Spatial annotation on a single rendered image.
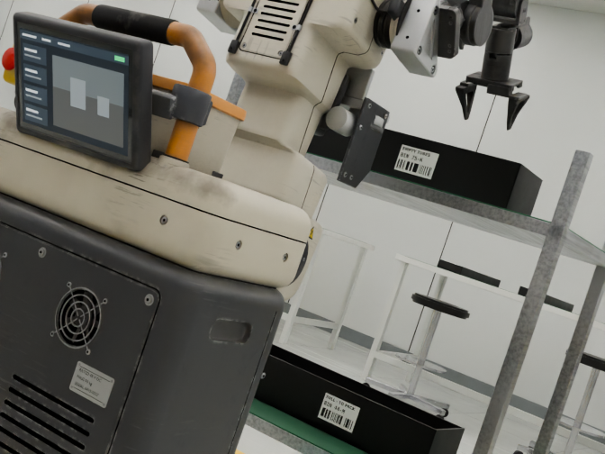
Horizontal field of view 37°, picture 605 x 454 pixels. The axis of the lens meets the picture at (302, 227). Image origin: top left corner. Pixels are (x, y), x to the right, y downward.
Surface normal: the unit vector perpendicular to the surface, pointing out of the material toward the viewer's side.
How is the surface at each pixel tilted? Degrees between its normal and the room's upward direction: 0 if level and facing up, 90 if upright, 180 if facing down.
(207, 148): 92
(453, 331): 90
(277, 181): 82
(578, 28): 90
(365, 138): 90
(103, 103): 115
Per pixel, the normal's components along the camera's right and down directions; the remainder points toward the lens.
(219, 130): 0.80, 0.31
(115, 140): -0.58, 0.25
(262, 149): -0.44, -0.30
